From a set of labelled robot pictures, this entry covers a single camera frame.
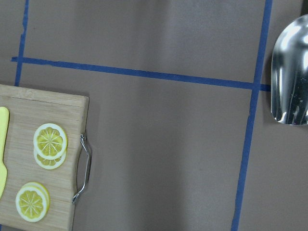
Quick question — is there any upper lemon slice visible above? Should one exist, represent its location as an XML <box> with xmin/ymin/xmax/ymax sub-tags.
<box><xmin>33</xmin><ymin>123</ymin><xmax>68</xmax><ymax>170</ymax></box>

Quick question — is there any lemon slice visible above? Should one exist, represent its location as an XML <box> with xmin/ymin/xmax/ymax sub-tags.
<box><xmin>15</xmin><ymin>182</ymin><xmax>50</xmax><ymax>222</ymax></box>
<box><xmin>33</xmin><ymin>123</ymin><xmax>68</xmax><ymax>170</ymax></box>

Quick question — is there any bamboo cutting board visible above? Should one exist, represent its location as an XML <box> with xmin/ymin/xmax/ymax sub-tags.
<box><xmin>0</xmin><ymin>85</ymin><xmax>89</xmax><ymax>231</ymax></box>

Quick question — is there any metal scoop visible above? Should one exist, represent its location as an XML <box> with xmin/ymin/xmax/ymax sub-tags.
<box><xmin>271</xmin><ymin>14</ymin><xmax>308</xmax><ymax>126</ymax></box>

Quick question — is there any lower lemon slice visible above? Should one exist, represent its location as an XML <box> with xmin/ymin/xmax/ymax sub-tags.
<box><xmin>15</xmin><ymin>182</ymin><xmax>50</xmax><ymax>222</ymax></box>

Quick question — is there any yellow plastic knife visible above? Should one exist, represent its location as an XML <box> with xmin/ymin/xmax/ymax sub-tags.
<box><xmin>0</xmin><ymin>106</ymin><xmax>10</xmax><ymax>197</ymax></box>

